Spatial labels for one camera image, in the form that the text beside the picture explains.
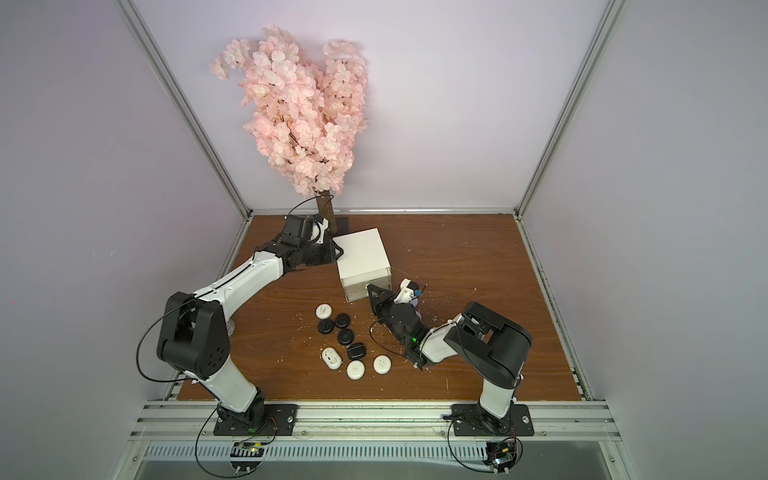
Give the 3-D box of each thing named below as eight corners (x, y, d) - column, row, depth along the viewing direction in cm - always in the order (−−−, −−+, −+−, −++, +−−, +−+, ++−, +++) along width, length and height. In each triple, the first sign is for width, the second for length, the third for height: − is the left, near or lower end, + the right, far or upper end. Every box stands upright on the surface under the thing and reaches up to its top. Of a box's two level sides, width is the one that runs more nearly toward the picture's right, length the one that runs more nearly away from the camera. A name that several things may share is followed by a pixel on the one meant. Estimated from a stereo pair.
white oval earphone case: (331, 374, 82) (330, 372, 80) (320, 353, 86) (318, 351, 84) (345, 365, 84) (344, 362, 82) (333, 344, 87) (331, 342, 86)
